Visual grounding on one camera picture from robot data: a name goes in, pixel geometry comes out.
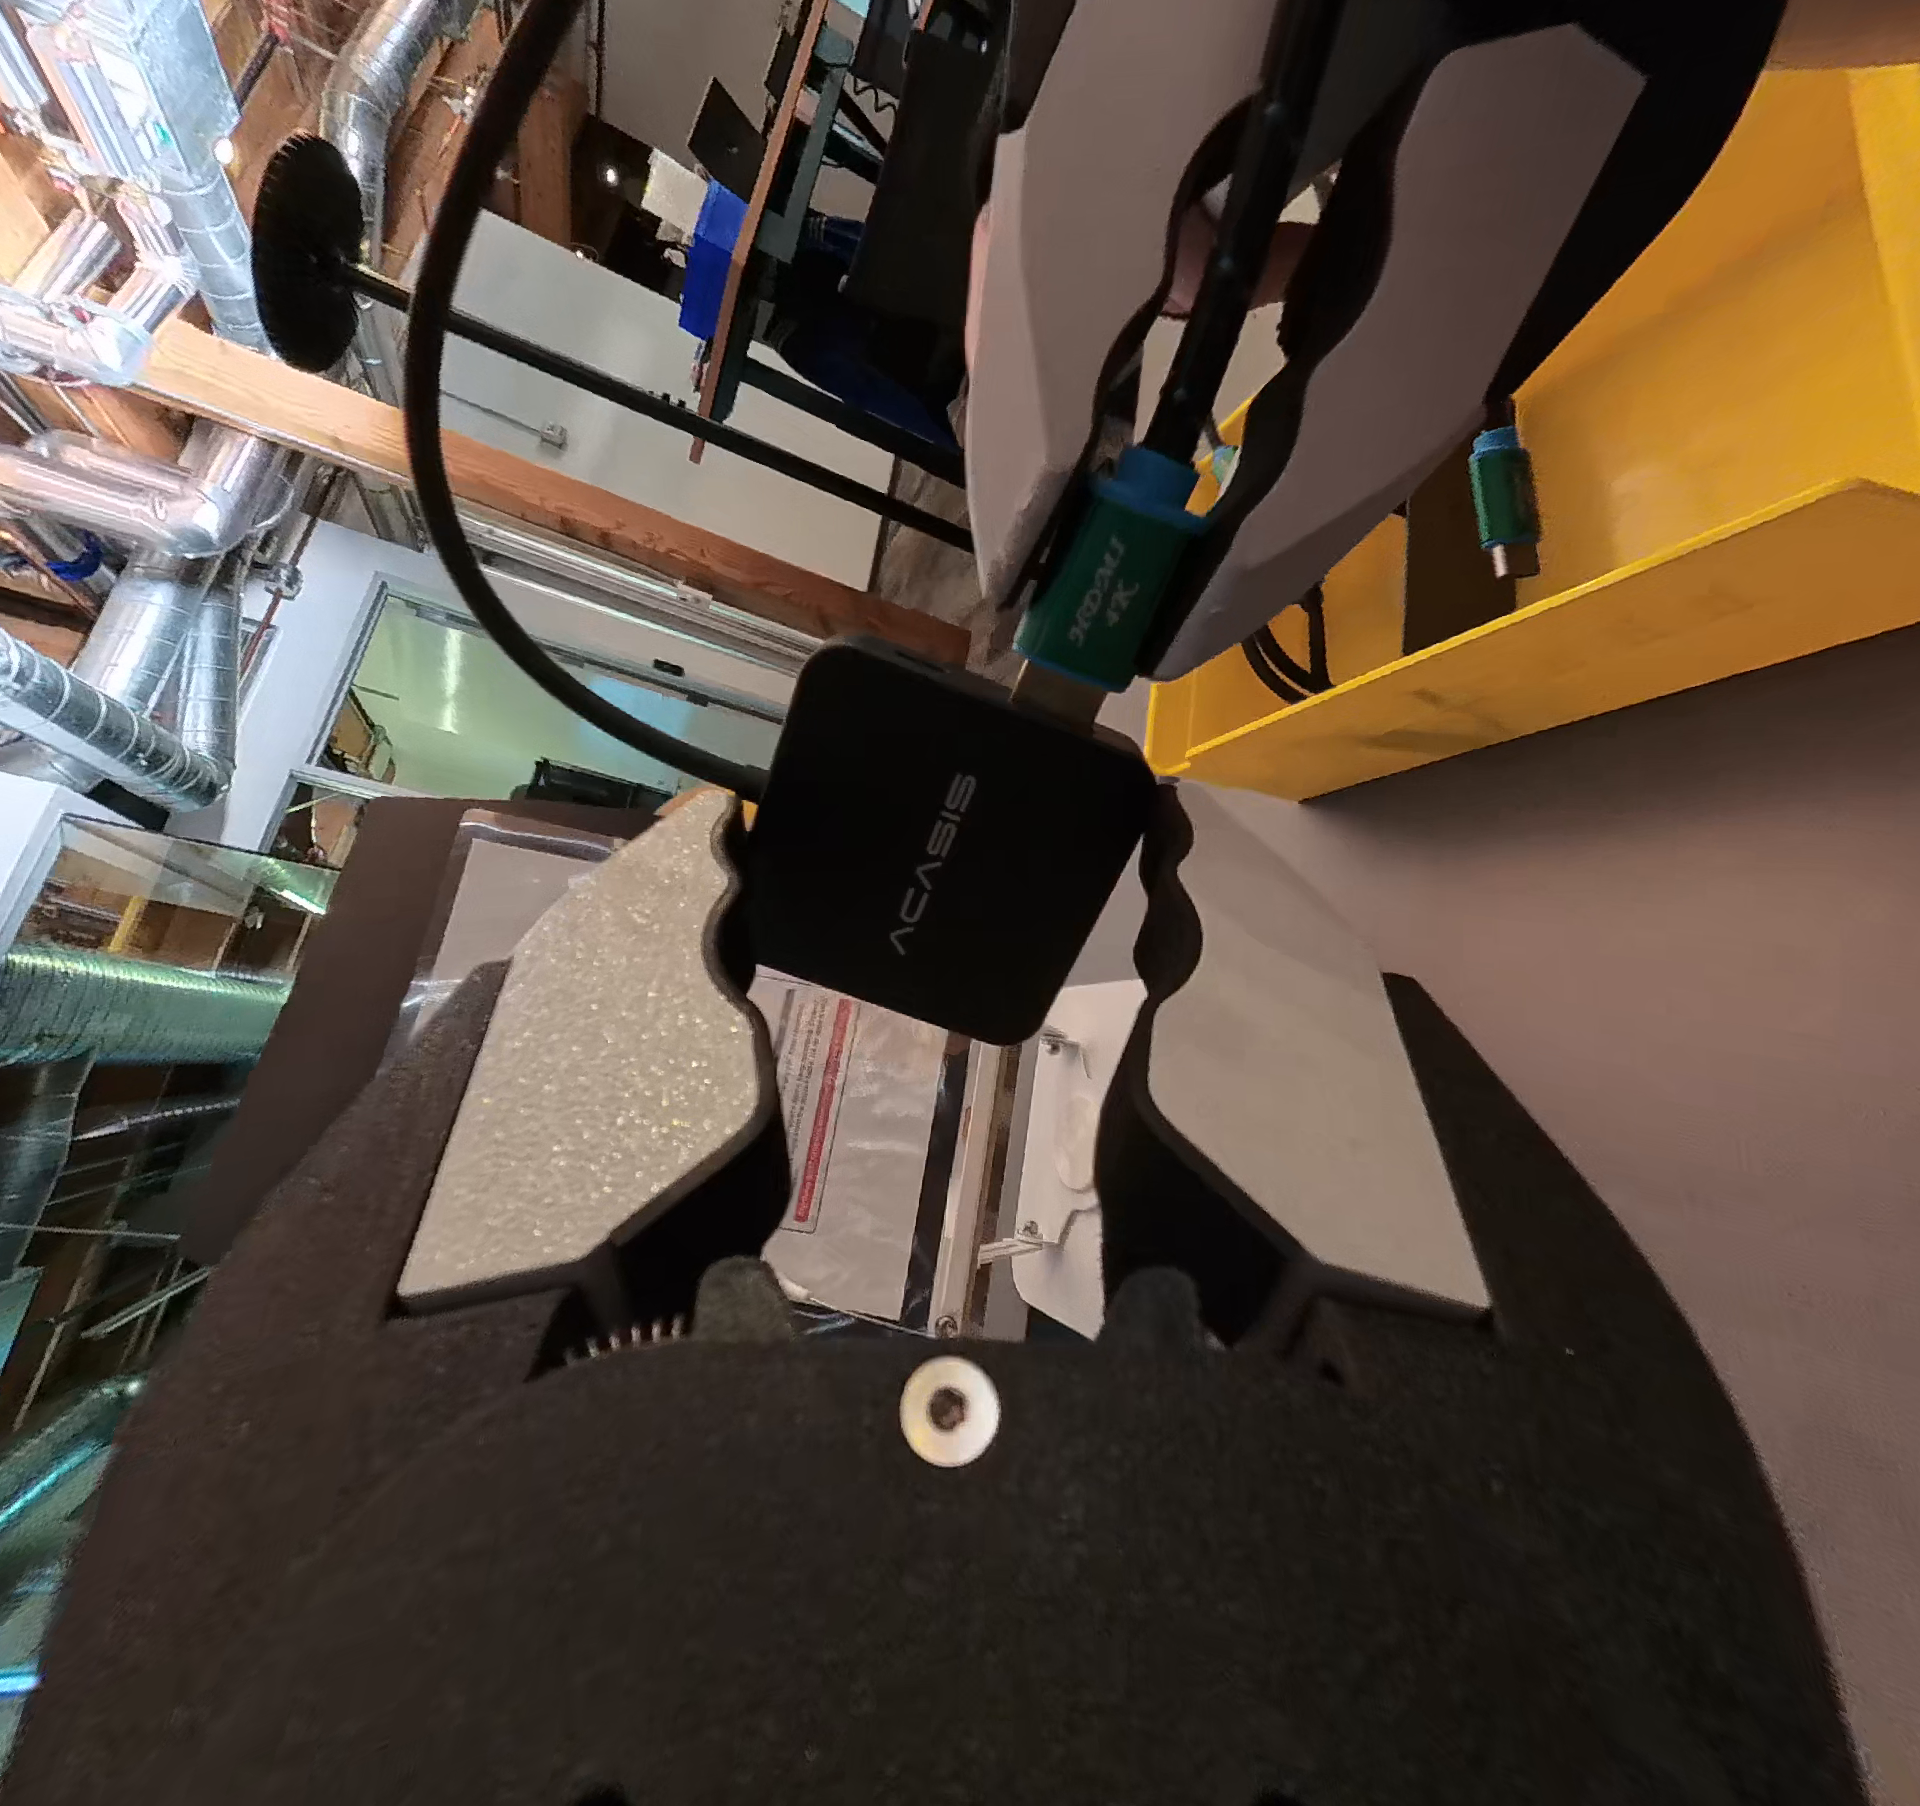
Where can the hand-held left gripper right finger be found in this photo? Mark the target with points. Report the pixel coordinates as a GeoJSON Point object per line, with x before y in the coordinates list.
{"type": "Point", "coordinates": [1304, 1088]}

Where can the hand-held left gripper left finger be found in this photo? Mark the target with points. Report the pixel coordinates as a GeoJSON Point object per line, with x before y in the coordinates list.
{"type": "Point", "coordinates": [600, 1072]}

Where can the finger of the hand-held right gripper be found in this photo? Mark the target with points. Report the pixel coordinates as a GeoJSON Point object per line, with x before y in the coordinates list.
{"type": "Point", "coordinates": [1065, 308]}
{"type": "Point", "coordinates": [1469, 216]}

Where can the black square adapter hub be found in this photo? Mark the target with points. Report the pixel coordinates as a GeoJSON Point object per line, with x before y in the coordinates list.
{"type": "Point", "coordinates": [929, 845]}

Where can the green hdmi plug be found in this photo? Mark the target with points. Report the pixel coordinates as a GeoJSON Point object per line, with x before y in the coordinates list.
{"type": "Point", "coordinates": [1503, 501]}

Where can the black box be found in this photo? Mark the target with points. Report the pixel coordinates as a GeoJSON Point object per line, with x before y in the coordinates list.
{"type": "Point", "coordinates": [929, 141]}

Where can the white hook plate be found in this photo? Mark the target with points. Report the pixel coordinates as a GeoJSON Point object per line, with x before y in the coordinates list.
{"type": "Point", "coordinates": [1073, 1056]}

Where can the clear plastic bag with label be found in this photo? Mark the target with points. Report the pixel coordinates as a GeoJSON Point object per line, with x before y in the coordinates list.
{"type": "Point", "coordinates": [871, 1163]}

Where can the wooden table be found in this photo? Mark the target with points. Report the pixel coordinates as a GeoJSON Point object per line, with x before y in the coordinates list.
{"type": "Point", "coordinates": [765, 216]}

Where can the yellow plastic bin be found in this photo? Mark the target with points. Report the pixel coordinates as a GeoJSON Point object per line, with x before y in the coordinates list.
{"type": "Point", "coordinates": [1726, 412]}

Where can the blue storage bin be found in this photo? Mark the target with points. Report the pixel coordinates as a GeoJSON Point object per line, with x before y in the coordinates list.
{"type": "Point", "coordinates": [716, 263]}

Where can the silver insulated pipes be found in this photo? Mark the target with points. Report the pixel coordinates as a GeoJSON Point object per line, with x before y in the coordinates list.
{"type": "Point", "coordinates": [150, 515]}

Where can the black pole with round disc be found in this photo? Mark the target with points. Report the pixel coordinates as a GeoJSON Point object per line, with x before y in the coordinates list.
{"type": "Point", "coordinates": [307, 253]}

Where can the silver round elbow duct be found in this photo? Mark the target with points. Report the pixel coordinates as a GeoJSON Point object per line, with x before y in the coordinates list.
{"type": "Point", "coordinates": [376, 83]}

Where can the silver rectangular duct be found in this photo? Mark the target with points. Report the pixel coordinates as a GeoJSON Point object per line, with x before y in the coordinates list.
{"type": "Point", "coordinates": [107, 69]}

